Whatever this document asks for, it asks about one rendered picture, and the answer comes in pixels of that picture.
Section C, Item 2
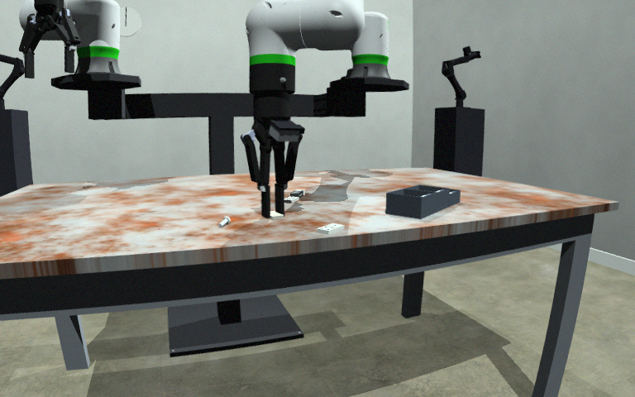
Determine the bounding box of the white bolt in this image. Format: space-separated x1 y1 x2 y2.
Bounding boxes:
218 217 231 227

